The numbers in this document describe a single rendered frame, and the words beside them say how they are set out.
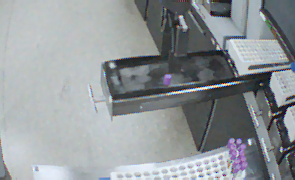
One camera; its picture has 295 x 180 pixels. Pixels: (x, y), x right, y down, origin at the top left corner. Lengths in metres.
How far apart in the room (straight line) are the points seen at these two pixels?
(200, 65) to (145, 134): 0.91
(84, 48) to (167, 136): 0.68
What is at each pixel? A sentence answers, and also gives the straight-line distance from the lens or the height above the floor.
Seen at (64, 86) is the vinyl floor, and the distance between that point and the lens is 2.33.
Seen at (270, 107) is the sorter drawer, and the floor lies 0.81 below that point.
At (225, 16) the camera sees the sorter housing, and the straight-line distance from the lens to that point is 1.63.
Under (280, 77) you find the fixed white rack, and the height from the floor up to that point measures 0.86.
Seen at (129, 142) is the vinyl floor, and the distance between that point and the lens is 2.11.
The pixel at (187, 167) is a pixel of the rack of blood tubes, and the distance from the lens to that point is 0.97.
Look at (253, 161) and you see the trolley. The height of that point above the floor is 0.82.
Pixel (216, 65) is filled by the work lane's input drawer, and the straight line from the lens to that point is 1.29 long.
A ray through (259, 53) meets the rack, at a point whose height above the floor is 0.86.
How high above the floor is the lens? 1.66
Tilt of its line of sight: 46 degrees down
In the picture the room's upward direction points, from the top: 6 degrees clockwise
